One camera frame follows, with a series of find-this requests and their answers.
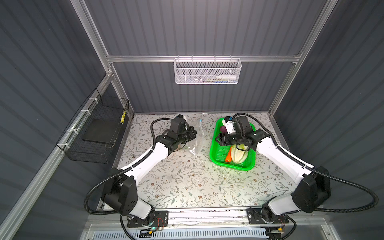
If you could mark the toy orange carrot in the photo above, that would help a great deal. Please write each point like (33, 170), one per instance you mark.
(228, 158)

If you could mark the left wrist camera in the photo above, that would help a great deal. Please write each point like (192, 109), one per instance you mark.
(183, 117)

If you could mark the toy napa cabbage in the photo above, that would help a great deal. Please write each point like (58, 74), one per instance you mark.
(239, 153)

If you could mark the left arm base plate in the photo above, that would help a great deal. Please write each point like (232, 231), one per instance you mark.
(154, 219)

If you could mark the white wire mesh basket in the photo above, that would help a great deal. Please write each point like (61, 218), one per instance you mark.
(202, 70)

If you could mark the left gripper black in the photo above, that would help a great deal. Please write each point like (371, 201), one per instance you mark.
(192, 134)

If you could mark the clear zip top bag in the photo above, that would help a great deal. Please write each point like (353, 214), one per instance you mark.
(195, 146)

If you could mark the white marker pen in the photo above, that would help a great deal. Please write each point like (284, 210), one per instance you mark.
(226, 77)

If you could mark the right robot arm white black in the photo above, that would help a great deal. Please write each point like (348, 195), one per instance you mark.
(313, 188)

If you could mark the toy purple onion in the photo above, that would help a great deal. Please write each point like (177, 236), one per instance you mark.
(223, 129)

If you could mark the black flat pad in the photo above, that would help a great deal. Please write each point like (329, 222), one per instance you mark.
(100, 131)

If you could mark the white ribbed vent panel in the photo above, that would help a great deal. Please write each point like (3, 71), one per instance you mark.
(246, 233)

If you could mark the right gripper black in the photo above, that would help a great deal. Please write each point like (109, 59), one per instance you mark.
(223, 137)

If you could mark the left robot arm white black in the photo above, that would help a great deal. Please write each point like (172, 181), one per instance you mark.
(121, 192)

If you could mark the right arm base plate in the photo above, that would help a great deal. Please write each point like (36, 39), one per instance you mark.
(257, 216)

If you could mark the yellow tag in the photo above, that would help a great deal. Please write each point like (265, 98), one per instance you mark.
(123, 117)

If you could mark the black wire cage basket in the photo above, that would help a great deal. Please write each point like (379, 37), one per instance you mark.
(103, 107)

